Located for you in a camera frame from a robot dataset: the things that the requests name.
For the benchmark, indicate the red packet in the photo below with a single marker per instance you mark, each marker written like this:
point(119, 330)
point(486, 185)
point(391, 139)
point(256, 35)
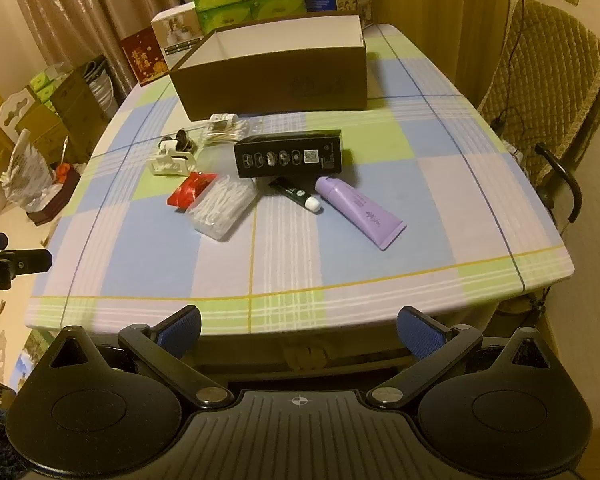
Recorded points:
point(187, 190)

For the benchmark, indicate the quilted tan chair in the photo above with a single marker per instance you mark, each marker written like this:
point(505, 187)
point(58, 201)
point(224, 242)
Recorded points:
point(550, 75)

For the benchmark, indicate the white claw clip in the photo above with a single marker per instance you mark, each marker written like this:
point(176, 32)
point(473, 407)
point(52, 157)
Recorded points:
point(167, 165)

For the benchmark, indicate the black hair scrunchie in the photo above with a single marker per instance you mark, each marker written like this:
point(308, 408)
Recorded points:
point(184, 141)

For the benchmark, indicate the large brown storage carton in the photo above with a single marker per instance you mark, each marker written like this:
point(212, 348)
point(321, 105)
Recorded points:
point(80, 100)

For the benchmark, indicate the cartoon print sheet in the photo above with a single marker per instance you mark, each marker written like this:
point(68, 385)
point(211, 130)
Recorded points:
point(0, 330)

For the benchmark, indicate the small white packet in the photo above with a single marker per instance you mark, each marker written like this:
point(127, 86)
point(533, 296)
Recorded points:
point(224, 117)

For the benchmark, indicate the purple cream tube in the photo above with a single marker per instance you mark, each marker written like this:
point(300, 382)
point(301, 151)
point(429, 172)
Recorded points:
point(355, 207)

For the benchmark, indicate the dark wooden box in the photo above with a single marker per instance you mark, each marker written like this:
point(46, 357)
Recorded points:
point(55, 205)

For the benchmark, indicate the cotton swab bag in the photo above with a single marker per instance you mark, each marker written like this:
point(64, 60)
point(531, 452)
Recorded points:
point(225, 134)

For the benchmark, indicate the black product box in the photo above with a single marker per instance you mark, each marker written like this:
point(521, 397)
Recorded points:
point(285, 155)

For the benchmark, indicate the red gift box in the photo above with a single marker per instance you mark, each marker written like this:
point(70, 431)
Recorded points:
point(142, 57)

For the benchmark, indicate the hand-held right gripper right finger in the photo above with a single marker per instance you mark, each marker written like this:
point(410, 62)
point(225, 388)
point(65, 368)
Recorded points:
point(417, 332)

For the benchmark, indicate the beige curtain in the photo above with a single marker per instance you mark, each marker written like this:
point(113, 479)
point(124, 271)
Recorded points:
point(430, 5)
point(95, 5)

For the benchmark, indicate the white photo print box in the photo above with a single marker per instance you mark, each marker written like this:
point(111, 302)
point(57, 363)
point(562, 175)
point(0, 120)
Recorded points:
point(175, 35)

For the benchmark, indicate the silver foil bag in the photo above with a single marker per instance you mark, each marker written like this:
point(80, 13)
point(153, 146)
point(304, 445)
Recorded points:
point(27, 170)

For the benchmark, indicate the dark green tube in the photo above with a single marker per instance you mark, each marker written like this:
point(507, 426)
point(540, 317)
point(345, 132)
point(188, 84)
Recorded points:
point(290, 191)

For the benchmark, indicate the brown cardboard box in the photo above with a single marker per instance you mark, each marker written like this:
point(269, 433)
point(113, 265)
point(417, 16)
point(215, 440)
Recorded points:
point(270, 85)

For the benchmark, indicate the translucent plastic box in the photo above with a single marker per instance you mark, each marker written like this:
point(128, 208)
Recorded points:
point(220, 205)

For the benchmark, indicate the black chair frame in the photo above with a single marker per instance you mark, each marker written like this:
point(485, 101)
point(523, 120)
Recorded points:
point(562, 170)

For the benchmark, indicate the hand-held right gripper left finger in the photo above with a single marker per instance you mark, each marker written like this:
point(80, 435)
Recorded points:
point(180, 330)

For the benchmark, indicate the olive cardboard box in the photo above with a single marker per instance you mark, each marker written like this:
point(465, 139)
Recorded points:
point(42, 130)

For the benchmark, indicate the white cut-out cardboard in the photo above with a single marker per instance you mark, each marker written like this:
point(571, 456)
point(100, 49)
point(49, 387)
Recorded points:
point(12, 115)

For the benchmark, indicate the stack of white bowls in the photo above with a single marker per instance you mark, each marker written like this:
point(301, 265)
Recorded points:
point(102, 90)

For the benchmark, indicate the small orange object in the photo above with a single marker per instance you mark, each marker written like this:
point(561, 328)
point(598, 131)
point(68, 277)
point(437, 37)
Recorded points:
point(62, 172)

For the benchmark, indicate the loose green tissue packs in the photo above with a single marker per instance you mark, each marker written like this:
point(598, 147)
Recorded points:
point(47, 82)

